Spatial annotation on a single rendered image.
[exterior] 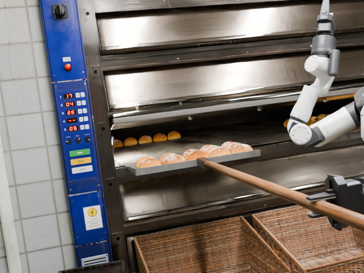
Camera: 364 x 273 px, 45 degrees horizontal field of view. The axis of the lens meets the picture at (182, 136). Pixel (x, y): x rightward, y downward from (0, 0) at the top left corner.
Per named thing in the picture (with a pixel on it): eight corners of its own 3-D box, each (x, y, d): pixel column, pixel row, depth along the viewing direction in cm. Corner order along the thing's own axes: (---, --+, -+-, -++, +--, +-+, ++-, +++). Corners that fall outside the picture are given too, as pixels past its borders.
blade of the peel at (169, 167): (260, 155, 191) (260, 149, 191) (136, 175, 177) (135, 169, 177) (230, 148, 226) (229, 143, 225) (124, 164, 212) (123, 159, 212)
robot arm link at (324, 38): (340, 27, 174) (338, 56, 171) (316, 29, 178) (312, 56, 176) (337, 12, 163) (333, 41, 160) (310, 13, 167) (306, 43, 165)
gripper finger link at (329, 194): (304, 199, 100) (328, 194, 102) (312, 202, 97) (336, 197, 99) (303, 192, 100) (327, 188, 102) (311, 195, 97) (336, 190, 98)
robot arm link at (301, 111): (300, 91, 173) (280, 136, 175) (300, 89, 163) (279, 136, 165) (326, 102, 170) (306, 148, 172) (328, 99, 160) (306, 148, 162)
